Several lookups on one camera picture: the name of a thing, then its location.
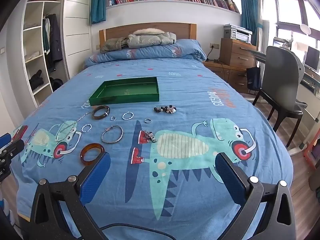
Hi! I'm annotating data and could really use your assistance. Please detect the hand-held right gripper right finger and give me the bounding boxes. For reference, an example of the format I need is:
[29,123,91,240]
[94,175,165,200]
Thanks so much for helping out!
[215,152,308,240]

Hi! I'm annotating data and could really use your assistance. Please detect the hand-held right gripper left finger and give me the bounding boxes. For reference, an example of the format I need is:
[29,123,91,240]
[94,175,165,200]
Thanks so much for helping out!
[25,151,112,240]

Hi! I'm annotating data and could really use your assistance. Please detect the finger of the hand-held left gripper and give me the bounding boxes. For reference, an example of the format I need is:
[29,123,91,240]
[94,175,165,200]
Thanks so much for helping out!
[0,133,25,160]

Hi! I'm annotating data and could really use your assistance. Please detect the plain silver bangle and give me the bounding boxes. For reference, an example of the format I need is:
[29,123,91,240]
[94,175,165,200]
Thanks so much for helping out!
[101,125,124,144]

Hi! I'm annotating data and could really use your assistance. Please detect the silver chain necklace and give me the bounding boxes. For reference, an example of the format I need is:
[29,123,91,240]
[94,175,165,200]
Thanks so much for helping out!
[55,112,90,142]

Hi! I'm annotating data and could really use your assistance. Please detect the dark brown bangle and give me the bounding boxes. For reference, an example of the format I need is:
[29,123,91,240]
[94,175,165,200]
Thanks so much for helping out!
[91,105,111,120]

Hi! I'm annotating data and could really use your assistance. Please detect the silver charm pendant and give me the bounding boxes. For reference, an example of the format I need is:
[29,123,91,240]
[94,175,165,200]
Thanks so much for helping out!
[143,129,158,143]

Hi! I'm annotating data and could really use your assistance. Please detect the green metal tray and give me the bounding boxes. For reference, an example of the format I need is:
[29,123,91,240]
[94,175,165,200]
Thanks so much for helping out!
[89,77,160,106]

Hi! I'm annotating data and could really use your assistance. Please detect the amber bangle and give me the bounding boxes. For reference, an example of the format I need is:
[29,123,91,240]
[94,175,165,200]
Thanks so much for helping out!
[80,143,105,166]

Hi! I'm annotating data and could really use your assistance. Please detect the folded dark clothes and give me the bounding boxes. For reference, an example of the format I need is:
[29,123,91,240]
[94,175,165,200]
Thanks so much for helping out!
[29,70,44,90]

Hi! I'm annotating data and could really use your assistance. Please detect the black bag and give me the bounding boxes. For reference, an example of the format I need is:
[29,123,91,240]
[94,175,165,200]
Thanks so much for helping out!
[49,77,63,92]

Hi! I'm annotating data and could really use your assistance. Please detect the blue dinosaur bedsheet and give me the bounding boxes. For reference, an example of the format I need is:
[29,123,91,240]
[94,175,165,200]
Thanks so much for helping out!
[10,55,294,240]

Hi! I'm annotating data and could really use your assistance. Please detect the low wooden nightstand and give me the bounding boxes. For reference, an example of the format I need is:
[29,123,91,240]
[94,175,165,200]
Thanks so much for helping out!
[203,60,258,94]

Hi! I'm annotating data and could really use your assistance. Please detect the dark navy tote bag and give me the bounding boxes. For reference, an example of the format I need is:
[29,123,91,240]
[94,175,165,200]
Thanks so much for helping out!
[246,67,262,92]

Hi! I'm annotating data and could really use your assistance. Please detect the hanging dark clothes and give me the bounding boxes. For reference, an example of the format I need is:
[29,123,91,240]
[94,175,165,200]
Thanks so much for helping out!
[42,14,63,73]

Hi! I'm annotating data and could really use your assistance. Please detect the grey chair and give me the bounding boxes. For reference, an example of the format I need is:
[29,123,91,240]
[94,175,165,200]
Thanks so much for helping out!
[252,45,306,148]

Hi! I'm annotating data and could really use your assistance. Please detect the wooden drawer cabinet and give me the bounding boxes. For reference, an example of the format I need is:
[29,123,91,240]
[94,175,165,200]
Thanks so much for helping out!
[219,38,257,68]

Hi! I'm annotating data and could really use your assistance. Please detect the olive fleece jacket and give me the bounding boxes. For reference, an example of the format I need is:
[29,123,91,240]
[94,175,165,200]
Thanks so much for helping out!
[100,37,129,53]

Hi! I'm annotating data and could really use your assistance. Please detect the folded blue quilt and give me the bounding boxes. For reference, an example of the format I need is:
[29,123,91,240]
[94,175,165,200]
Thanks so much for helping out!
[84,39,207,68]

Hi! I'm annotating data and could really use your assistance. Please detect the white wardrobe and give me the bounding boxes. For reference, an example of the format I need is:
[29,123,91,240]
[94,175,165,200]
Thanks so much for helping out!
[21,0,93,108]

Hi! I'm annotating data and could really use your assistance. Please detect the grey puffer jacket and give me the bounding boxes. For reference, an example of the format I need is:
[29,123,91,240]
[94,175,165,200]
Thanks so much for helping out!
[126,32,177,48]

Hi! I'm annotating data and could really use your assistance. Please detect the white printer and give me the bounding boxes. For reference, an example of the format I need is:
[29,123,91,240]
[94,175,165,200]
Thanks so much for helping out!
[223,24,253,43]

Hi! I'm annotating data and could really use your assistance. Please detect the computer monitor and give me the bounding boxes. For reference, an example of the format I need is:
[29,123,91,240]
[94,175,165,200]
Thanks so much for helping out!
[304,46,320,72]

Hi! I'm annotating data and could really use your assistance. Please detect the white furry cushion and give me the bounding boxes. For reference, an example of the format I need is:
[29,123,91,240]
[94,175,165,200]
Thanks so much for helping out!
[134,27,165,35]

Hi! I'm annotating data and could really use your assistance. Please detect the short teal curtain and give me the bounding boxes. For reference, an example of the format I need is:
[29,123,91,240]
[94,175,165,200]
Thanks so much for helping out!
[90,0,108,25]

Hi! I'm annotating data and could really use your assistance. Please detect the long teal curtain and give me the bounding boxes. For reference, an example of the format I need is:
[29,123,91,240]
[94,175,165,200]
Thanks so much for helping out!
[239,0,263,45]

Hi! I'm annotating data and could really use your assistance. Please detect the orange metal frame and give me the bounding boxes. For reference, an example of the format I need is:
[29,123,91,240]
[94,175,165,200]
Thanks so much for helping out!
[302,140,320,170]

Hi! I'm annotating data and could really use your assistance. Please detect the brown beaded bracelet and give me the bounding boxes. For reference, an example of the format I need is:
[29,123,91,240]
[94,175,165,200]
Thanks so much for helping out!
[153,106,177,114]

